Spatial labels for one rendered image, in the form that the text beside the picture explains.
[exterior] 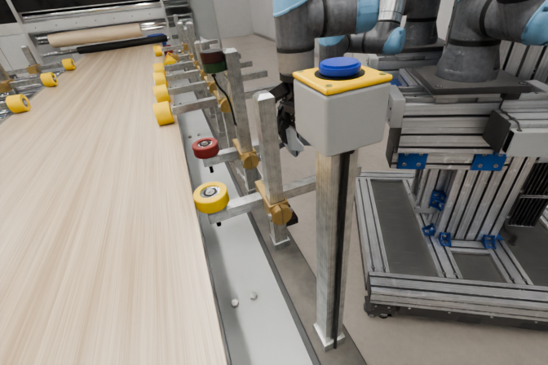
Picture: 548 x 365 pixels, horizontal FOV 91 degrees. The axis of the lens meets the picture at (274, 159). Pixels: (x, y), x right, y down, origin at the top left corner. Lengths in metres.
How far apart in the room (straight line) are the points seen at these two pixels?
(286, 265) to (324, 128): 0.53
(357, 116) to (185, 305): 0.37
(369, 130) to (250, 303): 0.60
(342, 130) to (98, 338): 0.44
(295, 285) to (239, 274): 0.20
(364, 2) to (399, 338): 1.29
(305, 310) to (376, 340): 0.80
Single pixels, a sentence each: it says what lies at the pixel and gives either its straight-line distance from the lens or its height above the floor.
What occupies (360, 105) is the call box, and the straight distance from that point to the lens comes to 0.27.
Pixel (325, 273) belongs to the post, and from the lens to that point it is 0.45.
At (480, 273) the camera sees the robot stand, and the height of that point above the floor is 0.21.
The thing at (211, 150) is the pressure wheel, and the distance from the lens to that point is 0.84.
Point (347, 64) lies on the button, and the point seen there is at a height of 1.23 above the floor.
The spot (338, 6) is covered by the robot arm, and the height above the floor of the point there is 1.26.
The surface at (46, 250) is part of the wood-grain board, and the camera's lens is 0.72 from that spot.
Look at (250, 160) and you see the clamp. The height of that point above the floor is 0.85.
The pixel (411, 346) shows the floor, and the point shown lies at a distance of 1.47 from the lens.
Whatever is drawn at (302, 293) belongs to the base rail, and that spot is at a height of 0.70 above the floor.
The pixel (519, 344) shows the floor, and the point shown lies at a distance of 1.65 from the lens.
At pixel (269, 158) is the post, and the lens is 0.58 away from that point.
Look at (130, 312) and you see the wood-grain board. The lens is 0.52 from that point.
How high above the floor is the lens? 1.30
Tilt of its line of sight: 32 degrees down
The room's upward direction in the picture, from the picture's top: 6 degrees counter-clockwise
